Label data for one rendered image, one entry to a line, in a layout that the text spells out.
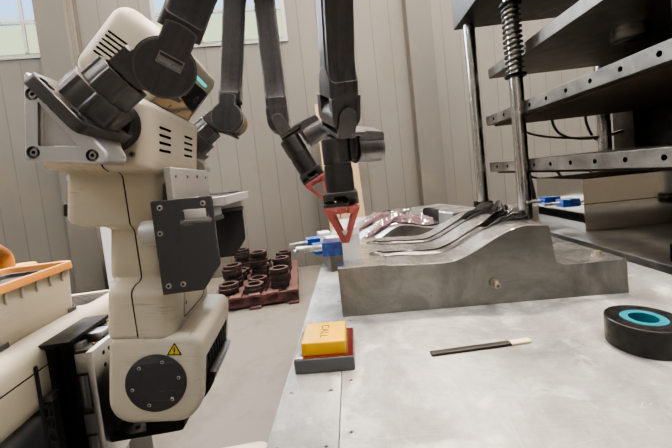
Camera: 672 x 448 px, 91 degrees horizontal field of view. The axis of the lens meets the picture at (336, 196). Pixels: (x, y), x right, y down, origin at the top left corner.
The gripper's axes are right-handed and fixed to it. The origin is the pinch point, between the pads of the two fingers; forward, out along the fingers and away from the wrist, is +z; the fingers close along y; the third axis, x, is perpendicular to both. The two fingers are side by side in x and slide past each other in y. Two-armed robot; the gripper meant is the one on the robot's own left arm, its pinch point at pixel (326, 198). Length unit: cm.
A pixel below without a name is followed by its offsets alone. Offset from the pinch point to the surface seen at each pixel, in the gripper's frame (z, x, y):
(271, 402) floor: 75, 73, 66
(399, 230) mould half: 18.6, -12.5, -1.8
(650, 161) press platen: 35, -75, -16
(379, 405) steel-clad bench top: 17, 10, -58
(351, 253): 9.2, 2.9, -28.9
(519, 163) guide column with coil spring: 36, -80, 41
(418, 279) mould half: 17.8, -4.6, -36.1
